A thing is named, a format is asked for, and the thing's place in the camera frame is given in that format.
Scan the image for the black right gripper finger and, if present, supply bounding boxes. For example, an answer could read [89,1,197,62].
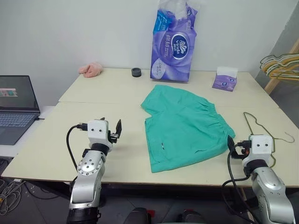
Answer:
[227,135,235,154]

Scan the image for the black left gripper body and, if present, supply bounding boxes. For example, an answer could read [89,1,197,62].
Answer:
[107,130,120,144]

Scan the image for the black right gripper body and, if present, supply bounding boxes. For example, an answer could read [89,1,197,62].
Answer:
[230,145,249,161]

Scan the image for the olive wire hanger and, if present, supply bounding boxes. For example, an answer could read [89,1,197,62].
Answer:
[243,112,296,168]

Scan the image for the green shorts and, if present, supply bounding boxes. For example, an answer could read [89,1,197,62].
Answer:
[140,84,236,174]

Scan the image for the pink cloth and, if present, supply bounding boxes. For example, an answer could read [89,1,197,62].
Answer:
[78,62,104,78]

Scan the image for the white side table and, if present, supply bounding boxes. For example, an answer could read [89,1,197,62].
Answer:
[0,105,57,162]

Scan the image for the small purple tissue box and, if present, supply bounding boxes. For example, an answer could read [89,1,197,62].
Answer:
[212,66,239,92]

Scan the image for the wooden clothes rack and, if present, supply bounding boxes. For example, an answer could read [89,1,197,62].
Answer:
[264,38,299,95]

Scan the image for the dark rounded shape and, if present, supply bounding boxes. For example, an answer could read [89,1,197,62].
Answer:
[178,208,206,224]
[123,207,153,224]

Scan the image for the grey laptop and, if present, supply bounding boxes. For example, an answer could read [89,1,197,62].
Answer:
[0,75,41,146]

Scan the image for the large purple tissue pack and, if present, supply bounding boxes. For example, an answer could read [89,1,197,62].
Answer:
[149,0,199,84]

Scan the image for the bundle of coloured hangers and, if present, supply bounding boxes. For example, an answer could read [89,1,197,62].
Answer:
[259,53,299,81]

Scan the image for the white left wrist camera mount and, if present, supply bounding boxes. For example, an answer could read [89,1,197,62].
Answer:
[87,119,111,147]

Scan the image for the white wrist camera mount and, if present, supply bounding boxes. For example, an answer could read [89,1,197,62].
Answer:
[87,119,111,147]
[241,134,274,162]

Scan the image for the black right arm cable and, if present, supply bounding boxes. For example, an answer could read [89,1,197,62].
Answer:
[221,141,254,224]

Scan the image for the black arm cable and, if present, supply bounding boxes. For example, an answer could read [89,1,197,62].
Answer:
[65,124,89,169]
[221,141,254,224]

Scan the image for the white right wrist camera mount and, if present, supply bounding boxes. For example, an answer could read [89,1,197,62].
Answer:
[241,134,274,162]

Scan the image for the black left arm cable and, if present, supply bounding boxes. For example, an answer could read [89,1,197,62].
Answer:
[65,124,89,169]

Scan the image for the white floor cable bundle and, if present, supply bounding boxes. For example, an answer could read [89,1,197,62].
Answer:
[0,178,25,213]

